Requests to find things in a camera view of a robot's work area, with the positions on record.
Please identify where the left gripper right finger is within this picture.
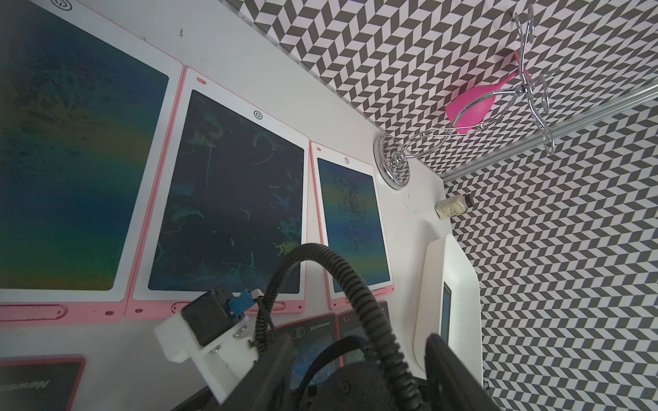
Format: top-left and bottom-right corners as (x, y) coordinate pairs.
(425, 334), (500, 411)

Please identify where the red writing tablet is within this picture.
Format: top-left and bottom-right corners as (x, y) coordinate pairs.
(337, 311), (378, 366)
(440, 283), (452, 344)
(1, 356), (87, 411)
(277, 313), (339, 390)

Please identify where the small glass jar black lid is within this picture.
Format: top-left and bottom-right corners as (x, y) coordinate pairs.
(435, 194), (474, 220)

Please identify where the pink plastic goblet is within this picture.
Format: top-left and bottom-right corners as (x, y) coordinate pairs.
(446, 51), (533, 135)

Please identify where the pink writing tablet colourful screen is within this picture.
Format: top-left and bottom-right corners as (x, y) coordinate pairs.
(1, 1), (184, 327)

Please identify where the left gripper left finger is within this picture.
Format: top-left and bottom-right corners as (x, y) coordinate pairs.
(220, 336), (294, 411)

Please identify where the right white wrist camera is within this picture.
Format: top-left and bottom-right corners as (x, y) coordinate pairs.
(154, 288), (263, 404)

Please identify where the white plastic storage tray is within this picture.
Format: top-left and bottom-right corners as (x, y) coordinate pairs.
(413, 234), (484, 385)

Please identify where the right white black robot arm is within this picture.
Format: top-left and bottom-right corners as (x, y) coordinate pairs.
(181, 243), (425, 410)

